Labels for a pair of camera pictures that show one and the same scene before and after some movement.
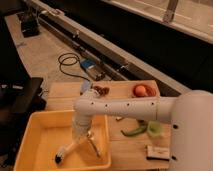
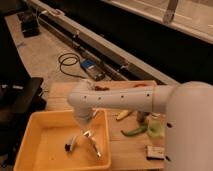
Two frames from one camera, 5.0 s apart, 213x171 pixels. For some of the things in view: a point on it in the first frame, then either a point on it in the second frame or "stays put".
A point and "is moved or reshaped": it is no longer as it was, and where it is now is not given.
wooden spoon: [91, 139] stays put
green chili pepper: [135, 132] stays put
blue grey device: [94, 69] stays put
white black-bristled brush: [62, 151] is moved or reshaped
